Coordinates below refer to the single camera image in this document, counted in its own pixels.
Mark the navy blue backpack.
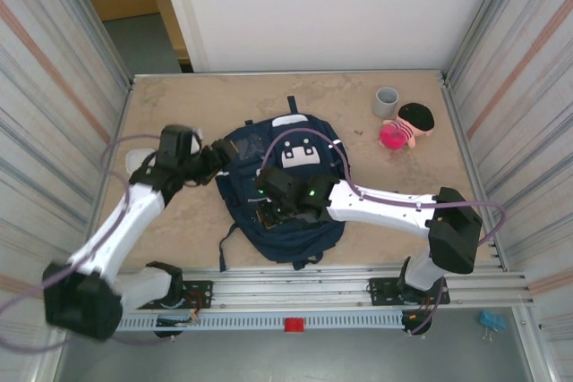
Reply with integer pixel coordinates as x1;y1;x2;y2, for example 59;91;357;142
214;95;348;274

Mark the white square plastic container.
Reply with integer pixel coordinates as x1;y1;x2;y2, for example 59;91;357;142
126;148;158;175

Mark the pink plush doll black hair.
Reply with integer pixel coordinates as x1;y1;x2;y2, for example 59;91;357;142
379;103;436;151

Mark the grey plastic cup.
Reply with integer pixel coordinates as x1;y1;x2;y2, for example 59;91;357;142
372;86;400;118

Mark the blue binder clip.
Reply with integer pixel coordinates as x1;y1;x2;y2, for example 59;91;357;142
479;309;507;343

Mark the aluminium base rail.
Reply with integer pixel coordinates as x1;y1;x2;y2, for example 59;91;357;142
47;264;536;314

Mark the white slotted cable duct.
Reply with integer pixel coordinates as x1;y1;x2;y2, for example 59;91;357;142
115;312;406;332

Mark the white door frame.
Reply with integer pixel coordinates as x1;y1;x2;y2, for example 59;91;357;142
154;0;211;73

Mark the aluminium frame post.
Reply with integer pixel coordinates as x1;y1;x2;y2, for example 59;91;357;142
44;0;136;88
440;0;534;88

